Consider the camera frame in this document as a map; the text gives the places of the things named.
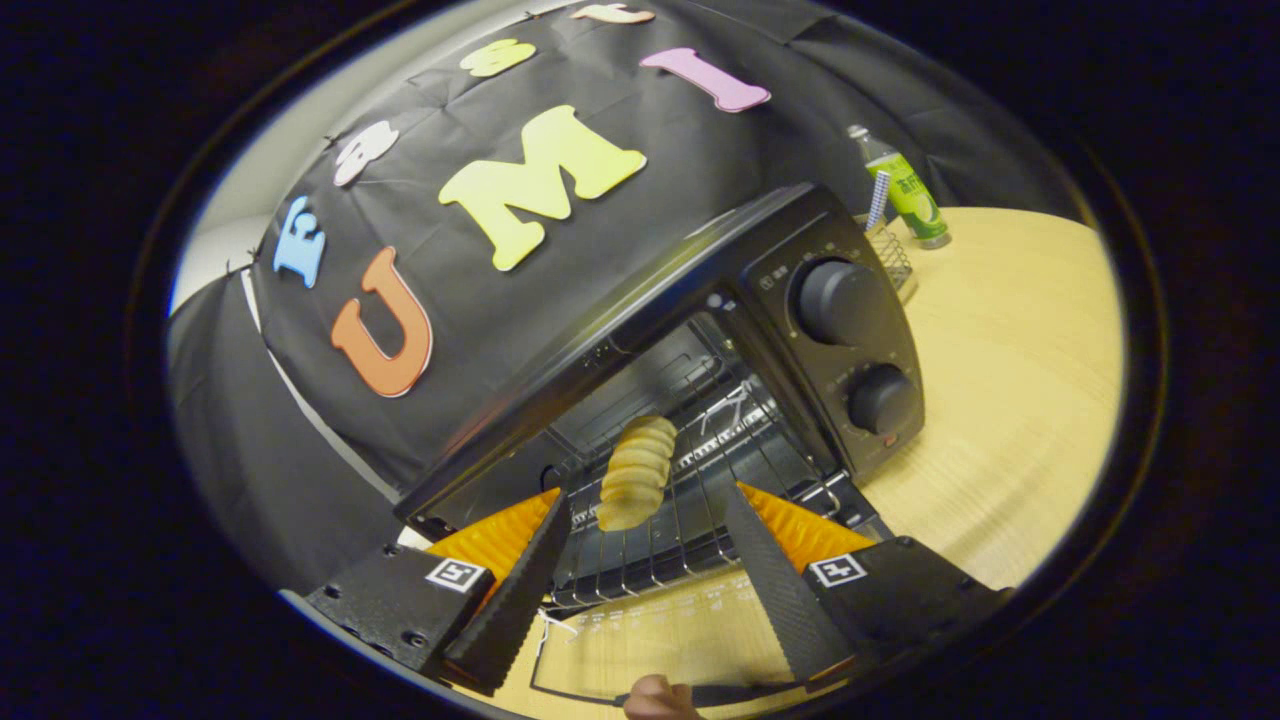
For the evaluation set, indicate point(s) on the yellow ridged food piece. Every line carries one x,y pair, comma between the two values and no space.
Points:
637,475

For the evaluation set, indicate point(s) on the metal oven rack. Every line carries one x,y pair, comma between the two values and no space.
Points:
690,520

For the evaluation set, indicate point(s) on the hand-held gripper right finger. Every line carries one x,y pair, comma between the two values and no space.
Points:
775,590

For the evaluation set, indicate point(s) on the striped straw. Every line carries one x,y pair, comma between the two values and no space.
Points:
878,200

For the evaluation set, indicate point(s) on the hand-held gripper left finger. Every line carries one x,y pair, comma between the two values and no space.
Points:
515,600

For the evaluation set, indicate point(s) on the green label drink bottle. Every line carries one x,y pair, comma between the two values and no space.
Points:
905,190

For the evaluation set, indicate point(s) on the black toaster oven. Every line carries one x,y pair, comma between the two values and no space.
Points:
700,260

